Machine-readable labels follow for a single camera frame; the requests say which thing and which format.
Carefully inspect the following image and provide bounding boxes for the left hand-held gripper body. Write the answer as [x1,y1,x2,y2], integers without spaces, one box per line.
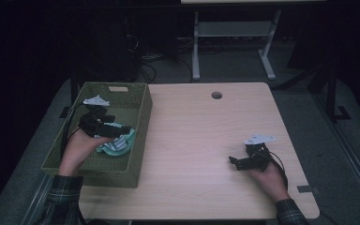
[77,95,111,139]

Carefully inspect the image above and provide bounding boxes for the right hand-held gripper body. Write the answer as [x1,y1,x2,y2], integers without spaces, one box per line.
[244,133,278,173]

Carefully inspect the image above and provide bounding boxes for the mint green baby garment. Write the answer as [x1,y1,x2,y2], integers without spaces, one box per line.
[95,121,137,158]

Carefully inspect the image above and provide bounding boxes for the green woven basket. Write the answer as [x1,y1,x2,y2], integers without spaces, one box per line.
[40,82,154,189]

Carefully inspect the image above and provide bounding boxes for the person's right hand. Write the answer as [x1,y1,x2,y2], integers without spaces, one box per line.
[248,161,293,204]

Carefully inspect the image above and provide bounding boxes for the person's left hand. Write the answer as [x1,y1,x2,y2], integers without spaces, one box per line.
[57,127,114,178]

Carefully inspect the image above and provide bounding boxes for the grey tape strip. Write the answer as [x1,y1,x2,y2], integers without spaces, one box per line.
[296,185,321,195]

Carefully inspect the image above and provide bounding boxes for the black metal stand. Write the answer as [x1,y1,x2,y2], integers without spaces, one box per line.
[275,55,353,124]

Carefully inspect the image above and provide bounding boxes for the white metal stand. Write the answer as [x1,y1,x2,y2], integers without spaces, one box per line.
[190,8,282,83]

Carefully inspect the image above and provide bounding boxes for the right hand-held gripper black cable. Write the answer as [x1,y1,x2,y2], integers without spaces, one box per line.
[262,149,290,192]

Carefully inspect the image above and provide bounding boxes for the tangle of floor cables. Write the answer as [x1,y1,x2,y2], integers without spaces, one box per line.
[132,34,195,84]

